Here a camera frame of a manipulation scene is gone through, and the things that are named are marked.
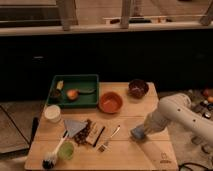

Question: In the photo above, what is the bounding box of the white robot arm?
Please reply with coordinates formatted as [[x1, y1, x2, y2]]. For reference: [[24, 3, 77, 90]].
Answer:
[[144, 93, 213, 146]]

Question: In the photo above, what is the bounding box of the red apple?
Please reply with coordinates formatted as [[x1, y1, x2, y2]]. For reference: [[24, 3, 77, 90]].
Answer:
[[66, 89, 78, 101]]

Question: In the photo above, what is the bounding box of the dark brown bowl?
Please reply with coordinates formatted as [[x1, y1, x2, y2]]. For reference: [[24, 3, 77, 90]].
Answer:
[[129, 79, 149, 99]]

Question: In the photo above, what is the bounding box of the green plastic tray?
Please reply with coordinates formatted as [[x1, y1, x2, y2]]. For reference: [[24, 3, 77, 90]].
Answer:
[[46, 74, 99, 108]]

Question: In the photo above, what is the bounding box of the black cable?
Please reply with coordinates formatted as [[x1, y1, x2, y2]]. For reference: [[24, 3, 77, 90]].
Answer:
[[178, 162, 212, 171]]

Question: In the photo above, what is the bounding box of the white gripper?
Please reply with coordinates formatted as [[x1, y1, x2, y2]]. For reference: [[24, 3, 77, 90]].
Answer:
[[144, 111, 167, 135]]

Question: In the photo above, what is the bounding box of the green cup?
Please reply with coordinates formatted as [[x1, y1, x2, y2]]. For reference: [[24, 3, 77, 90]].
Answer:
[[58, 142, 74, 160]]

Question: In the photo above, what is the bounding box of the black marker pen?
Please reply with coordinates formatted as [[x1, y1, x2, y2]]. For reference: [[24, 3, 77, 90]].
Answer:
[[92, 126, 105, 147]]

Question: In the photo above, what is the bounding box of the metal fork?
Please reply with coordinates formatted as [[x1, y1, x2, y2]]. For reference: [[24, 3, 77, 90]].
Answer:
[[98, 125, 121, 152]]

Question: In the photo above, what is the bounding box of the green cucumber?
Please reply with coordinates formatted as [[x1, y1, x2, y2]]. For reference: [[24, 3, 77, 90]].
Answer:
[[78, 88, 96, 94]]

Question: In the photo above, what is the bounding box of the grey triangular cloth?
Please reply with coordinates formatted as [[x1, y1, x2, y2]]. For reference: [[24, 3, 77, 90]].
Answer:
[[64, 120, 87, 138]]

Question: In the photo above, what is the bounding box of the dark round cup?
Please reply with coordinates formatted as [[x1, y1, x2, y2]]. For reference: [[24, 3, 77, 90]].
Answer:
[[49, 89, 61, 102]]

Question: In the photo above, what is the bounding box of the blue sponge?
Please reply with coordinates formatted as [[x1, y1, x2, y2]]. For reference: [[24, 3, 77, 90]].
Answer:
[[131, 125, 145, 140]]

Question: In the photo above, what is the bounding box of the white dish brush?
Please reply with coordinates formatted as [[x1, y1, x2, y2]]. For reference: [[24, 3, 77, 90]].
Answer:
[[42, 132, 68, 170]]

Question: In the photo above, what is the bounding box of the red bowl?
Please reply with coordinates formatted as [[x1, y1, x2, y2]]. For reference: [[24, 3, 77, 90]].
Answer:
[[98, 92, 123, 114]]

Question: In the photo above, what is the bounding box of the yellow banana piece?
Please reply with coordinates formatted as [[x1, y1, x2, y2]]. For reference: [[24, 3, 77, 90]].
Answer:
[[56, 80, 63, 90]]

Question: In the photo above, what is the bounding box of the white cup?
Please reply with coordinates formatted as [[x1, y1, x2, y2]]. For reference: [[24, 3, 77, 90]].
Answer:
[[44, 105, 61, 123]]

